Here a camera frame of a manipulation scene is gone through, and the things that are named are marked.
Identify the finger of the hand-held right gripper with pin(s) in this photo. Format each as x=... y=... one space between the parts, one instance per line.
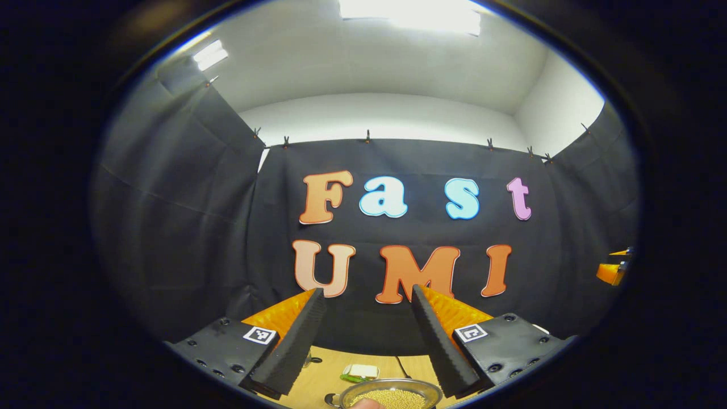
x=622 y=252
x=609 y=274

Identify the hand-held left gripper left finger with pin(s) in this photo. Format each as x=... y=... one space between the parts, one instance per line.
x=292 y=352

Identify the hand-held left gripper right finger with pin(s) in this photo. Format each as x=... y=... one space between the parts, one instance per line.
x=440 y=352

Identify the stainless steel pot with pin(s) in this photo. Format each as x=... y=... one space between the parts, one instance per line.
x=346 y=393

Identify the large pile of soybeans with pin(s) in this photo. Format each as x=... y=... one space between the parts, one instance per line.
x=403 y=399

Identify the sandwich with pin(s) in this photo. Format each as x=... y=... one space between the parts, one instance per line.
x=360 y=372

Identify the black backdrop cloth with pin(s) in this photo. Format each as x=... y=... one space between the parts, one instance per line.
x=187 y=227

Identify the row of cloth clips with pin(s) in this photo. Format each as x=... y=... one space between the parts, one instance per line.
x=367 y=136

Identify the small ceiling light panel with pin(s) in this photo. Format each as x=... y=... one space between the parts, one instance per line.
x=210 y=55

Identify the large ceiling light panel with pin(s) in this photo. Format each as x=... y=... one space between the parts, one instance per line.
x=409 y=14

